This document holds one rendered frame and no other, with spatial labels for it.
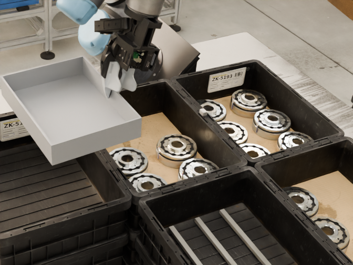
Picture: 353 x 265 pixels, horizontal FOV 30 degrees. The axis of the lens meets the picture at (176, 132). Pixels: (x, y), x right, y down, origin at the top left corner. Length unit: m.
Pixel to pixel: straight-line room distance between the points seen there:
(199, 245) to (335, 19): 3.23
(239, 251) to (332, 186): 0.35
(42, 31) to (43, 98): 2.13
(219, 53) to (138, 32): 1.10
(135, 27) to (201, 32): 2.70
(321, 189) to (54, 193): 0.65
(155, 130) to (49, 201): 0.38
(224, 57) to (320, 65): 1.60
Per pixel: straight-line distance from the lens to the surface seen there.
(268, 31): 4.19
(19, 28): 3.99
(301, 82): 2.34
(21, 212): 1.52
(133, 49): 1.33
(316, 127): 1.78
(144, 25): 1.33
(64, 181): 1.59
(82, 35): 1.88
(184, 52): 1.94
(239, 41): 2.52
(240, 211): 1.56
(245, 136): 1.73
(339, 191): 1.69
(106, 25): 1.42
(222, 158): 1.61
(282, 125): 1.80
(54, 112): 1.44
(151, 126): 1.78
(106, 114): 1.43
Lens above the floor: 1.87
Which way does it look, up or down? 36 degrees down
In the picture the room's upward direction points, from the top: 7 degrees clockwise
